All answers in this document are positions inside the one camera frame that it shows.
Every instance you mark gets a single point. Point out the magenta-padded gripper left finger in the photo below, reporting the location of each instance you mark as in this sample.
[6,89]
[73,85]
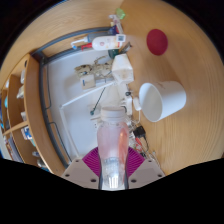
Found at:
[80,171]

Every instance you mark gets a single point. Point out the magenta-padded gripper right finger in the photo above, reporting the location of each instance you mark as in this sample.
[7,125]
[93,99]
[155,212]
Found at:
[146,171]

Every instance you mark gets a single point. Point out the clear plastic bottle white cap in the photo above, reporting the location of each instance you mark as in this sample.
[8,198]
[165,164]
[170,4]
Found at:
[112,140]

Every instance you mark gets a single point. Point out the black charger block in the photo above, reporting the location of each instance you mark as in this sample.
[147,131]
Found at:
[139,131]

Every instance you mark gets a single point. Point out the small white oval device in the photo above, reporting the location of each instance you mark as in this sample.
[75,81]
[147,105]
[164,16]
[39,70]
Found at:
[137,103]

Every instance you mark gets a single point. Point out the white power strip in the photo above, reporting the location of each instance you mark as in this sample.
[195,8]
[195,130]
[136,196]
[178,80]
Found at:
[128,105]

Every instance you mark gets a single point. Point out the white desk lamp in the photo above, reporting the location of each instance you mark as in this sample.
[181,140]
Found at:
[86,95]

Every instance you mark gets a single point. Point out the white cup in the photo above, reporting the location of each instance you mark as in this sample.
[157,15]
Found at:
[170,98]

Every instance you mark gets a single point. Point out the wooden shelf unit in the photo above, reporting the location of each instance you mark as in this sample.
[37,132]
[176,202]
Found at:
[33,110]

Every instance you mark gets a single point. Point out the wooden robot figurine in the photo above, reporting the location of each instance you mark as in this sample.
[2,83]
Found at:
[95,71]

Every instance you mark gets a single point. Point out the white paper bag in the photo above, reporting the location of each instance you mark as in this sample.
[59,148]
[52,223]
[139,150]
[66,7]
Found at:
[122,68]

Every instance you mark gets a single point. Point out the flat round red coaster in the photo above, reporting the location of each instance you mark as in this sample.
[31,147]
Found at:
[157,42]

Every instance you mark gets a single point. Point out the white pump bottle red nozzle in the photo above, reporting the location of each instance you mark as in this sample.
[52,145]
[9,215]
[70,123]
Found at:
[106,43]

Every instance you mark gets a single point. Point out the small green packet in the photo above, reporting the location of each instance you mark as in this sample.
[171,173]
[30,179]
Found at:
[120,13]

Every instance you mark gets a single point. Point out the grey metal frame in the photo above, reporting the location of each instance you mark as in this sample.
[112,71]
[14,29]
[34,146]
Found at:
[42,86]

